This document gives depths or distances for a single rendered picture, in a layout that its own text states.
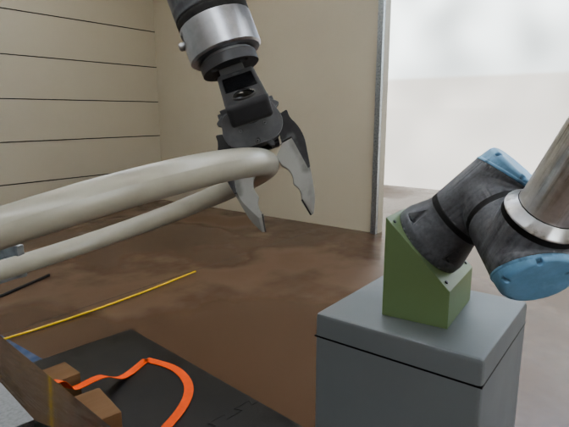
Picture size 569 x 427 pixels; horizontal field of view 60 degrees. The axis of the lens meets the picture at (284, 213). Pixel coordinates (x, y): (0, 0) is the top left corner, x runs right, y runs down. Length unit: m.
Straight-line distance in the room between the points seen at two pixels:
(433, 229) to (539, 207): 0.28
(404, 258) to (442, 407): 0.33
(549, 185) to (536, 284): 0.20
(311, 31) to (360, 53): 0.70
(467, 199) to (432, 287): 0.21
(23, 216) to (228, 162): 0.17
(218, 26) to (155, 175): 0.25
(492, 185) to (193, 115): 6.40
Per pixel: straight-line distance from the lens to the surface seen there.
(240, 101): 0.52
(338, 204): 5.86
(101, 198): 0.39
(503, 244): 1.03
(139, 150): 7.66
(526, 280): 1.03
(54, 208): 0.39
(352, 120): 5.68
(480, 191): 1.12
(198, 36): 0.61
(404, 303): 1.22
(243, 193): 0.58
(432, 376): 1.15
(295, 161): 0.58
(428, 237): 1.17
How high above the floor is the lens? 1.33
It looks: 11 degrees down
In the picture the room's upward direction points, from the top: straight up
